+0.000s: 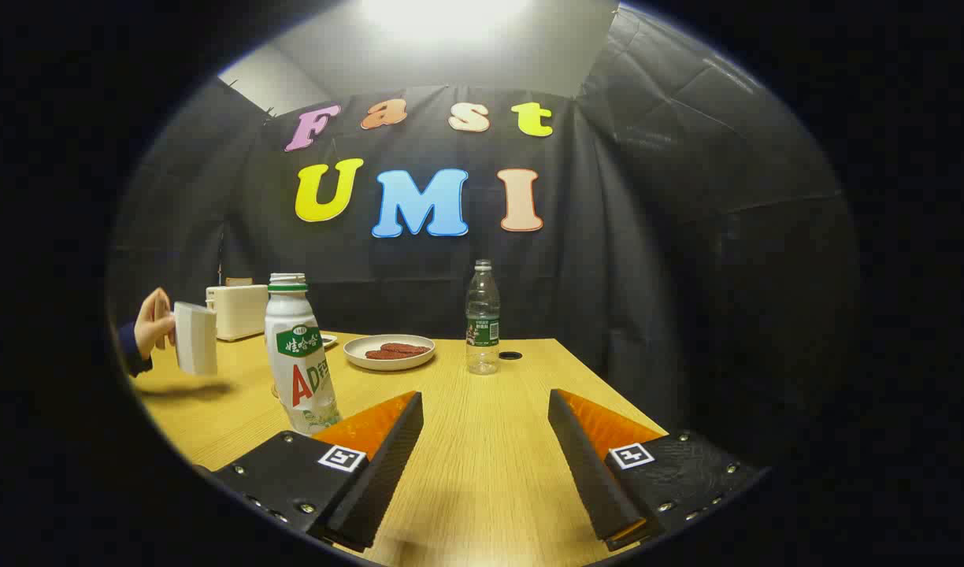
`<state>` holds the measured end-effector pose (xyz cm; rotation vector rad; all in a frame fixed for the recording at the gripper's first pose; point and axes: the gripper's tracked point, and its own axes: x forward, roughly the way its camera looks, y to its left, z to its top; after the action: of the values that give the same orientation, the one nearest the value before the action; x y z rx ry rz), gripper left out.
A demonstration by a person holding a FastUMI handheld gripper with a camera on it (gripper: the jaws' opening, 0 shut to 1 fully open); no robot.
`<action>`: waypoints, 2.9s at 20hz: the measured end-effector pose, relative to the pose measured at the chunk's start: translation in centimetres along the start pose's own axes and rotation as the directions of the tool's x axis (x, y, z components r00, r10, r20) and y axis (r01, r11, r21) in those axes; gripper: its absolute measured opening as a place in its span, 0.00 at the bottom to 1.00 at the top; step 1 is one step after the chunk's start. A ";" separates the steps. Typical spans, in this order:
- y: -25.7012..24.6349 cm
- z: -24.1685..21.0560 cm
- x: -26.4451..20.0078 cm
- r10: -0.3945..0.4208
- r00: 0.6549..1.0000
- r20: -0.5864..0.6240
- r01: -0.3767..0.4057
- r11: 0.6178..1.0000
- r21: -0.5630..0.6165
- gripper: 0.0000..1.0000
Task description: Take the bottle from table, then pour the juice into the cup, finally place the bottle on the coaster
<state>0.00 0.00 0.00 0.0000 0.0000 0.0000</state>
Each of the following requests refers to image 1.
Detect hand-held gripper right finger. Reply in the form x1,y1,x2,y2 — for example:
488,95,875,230
547,388,769,552

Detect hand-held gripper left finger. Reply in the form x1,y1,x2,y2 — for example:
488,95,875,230
210,391,425,554

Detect white juice bottle green label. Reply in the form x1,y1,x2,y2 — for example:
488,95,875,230
264,272,343,436

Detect white cup with wooden handle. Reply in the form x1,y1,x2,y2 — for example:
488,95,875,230
172,302,218,376

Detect clear plastic water bottle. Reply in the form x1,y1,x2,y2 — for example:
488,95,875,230
465,259,501,376

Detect wooden table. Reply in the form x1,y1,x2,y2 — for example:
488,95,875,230
132,331,668,567

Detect round white plate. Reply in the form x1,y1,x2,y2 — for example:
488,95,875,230
343,334,436,372

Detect cream toaster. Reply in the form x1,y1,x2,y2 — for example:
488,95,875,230
206,283,269,342

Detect person's dark blue sleeve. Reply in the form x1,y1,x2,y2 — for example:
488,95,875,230
118,321,154,379

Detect ceiling light panel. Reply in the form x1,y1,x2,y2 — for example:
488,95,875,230
356,0,534,40

